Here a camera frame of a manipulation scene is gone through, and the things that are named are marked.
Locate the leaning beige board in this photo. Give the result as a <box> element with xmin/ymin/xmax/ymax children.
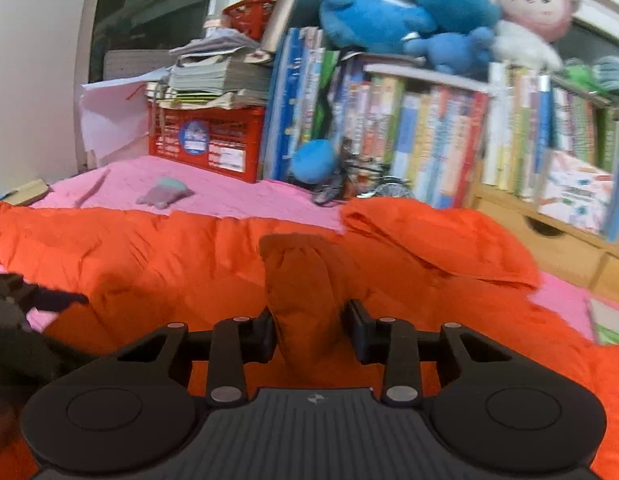
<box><xmin>262</xmin><ymin>0</ymin><xmax>310</xmax><ymax>56</ymax></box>

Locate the row of tall blue books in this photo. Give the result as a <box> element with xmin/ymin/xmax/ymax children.
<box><xmin>262</xmin><ymin>27</ymin><xmax>340</xmax><ymax>181</ymax></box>

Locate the white window frame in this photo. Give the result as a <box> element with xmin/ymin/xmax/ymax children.
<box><xmin>89</xmin><ymin>0</ymin><xmax>300</xmax><ymax>83</ymax></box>

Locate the round blue plush toy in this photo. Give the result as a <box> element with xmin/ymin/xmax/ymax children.
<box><xmin>292</xmin><ymin>139</ymin><xmax>339</xmax><ymax>184</ymax></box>

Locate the small blue plush toy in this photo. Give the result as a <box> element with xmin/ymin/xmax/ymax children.
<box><xmin>403</xmin><ymin>26</ymin><xmax>496</xmax><ymax>75</ymax></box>

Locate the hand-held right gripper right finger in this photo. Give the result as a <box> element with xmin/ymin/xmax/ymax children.
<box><xmin>342</xmin><ymin>300</ymin><xmax>515</xmax><ymax>407</ymax></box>

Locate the black model bicycle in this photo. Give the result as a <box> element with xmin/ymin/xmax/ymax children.
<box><xmin>312</xmin><ymin>157</ymin><xmax>415</xmax><ymax>206</ymax></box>

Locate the green white leaflet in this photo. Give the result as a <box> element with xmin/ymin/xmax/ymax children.
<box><xmin>587</xmin><ymin>297</ymin><xmax>619</xmax><ymax>346</ymax></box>

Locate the stack of teal notebooks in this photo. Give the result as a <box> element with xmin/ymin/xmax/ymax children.
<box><xmin>592</xmin><ymin>55</ymin><xmax>619</xmax><ymax>106</ymax></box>

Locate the pink white rabbit plush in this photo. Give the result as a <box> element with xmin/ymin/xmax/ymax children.
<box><xmin>489</xmin><ymin>0</ymin><xmax>583</xmax><ymax>71</ymax></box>

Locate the brown notebook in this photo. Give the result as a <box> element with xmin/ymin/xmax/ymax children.
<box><xmin>0</xmin><ymin>178</ymin><xmax>50</xmax><ymax>207</ymax></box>

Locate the green plush toy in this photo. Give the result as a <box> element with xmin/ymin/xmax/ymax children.
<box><xmin>562</xmin><ymin>57</ymin><xmax>597</xmax><ymax>78</ymax></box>

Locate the row of paperback books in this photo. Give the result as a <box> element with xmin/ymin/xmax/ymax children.
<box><xmin>329</xmin><ymin>57</ymin><xmax>490</xmax><ymax>211</ymax></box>

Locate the grey grid mat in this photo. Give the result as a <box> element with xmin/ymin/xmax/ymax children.
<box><xmin>103</xmin><ymin>50</ymin><xmax>170</xmax><ymax>81</ymax></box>

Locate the red plastic basket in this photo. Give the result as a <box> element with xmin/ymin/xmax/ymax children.
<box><xmin>222</xmin><ymin>0</ymin><xmax>280</xmax><ymax>41</ymax></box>

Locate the orange down jacket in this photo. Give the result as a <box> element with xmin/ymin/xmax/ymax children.
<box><xmin>0</xmin><ymin>197</ymin><xmax>619</xmax><ymax>480</ymax></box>

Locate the stack of papers and magazines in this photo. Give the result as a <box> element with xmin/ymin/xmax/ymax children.
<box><xmin>146</xmin><ymin>27</ymin><xmax>275</xmax><ymax>111</ymax></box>

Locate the large white paper sheet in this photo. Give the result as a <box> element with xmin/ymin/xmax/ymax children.
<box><xmin>79</xmin><ymin>80</ymin><xmax>157</xmax><ymax>161</ymax></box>

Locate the small grey toy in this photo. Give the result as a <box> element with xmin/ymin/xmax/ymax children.
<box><xmin>136</xmin><ymin>176</ymin><xmax>195</xmax><ymax>210</ymax></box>

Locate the wooden drawer organiser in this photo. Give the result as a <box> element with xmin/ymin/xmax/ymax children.
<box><xmin>472</xmin><ymin>180</ymin><xmax>619</xmax><ymax>306</ymax></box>

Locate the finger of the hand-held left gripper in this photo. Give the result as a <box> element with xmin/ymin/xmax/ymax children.
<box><xmin>22</xmin><ymin>287</ymin><xmax>90</xmax><ymax>311</ymax></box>

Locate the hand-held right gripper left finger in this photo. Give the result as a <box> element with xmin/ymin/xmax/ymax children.
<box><xmin>116</xmin><ymin>307</ymin><xmax>277</xmax><ymax>408</ymax></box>

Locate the red plastic crate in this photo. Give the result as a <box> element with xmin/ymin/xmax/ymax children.
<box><xmin>148</xmin><ymin>102</ymin><xmax>267</xmax><ymax>184</ymax></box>

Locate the white pencil-print box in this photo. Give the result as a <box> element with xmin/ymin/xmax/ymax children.
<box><xmin>537</xmin><ymin>150</ymin><xmax>615</xmax><ymax>236</ymax></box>

